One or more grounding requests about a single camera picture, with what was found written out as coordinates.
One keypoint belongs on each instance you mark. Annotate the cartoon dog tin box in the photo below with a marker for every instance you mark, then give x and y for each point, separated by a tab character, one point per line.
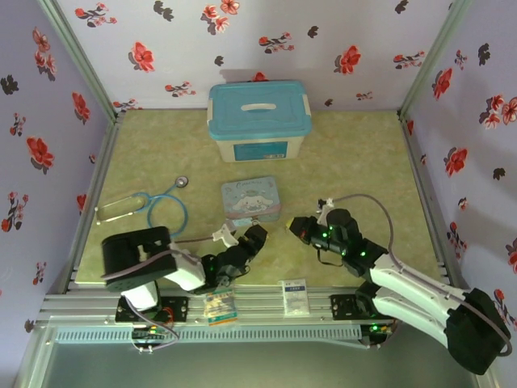
250	198

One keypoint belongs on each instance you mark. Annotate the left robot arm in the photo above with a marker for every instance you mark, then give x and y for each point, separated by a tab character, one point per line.
141	258

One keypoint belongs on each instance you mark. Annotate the colourful card packet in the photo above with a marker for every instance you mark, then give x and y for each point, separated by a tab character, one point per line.
220	308

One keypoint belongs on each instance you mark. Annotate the white and blue packet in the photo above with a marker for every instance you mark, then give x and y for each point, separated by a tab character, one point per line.
295	298

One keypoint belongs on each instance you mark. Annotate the blue stethoscope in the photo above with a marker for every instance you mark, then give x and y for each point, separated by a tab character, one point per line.
183	181

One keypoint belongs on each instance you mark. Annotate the storage box with blue lid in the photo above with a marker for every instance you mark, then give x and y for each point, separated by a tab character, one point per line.
258	121

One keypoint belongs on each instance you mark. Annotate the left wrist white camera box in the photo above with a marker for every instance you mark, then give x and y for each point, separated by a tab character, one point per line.
224	237

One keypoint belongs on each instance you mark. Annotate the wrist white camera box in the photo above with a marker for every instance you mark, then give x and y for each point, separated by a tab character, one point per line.
224	237
323	214

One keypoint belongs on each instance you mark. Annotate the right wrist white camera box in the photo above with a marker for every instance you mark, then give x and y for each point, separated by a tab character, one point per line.
323	214

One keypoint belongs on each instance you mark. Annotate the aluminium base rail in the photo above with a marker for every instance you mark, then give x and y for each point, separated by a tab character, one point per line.
258	303

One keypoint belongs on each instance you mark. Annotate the aluminium table side rail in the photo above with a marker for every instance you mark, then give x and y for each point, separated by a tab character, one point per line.
428	202
97	194

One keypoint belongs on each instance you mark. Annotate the aluminium frame corner post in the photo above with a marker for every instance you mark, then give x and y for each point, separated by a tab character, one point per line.
76	56
432	56

